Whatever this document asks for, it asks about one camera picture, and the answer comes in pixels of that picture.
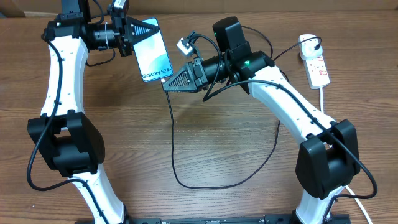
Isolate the black smartphone blue screen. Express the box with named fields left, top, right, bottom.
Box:
left=133, top=31, right=174, bottom=82

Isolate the black USB charging cable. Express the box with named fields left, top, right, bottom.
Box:
left=160, top=25, right=323, bottom=190

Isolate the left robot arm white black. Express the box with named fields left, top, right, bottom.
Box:
left=27, top=1, right=159, bottom=223

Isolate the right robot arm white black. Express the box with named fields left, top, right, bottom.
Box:
left=163, top=17, right=360, bottom=223

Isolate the white charger plug adapter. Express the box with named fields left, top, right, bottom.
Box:
left=298, top=34, right=323, bottom=60

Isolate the white power strip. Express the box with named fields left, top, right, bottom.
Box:
left=304, top=56, right=330, bottom=89

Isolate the white power strip cord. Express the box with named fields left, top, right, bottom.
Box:
left=318, top=86, right=373, bottom=224

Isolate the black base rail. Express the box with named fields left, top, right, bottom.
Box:
left=74, top=213, right=352, bottom=224

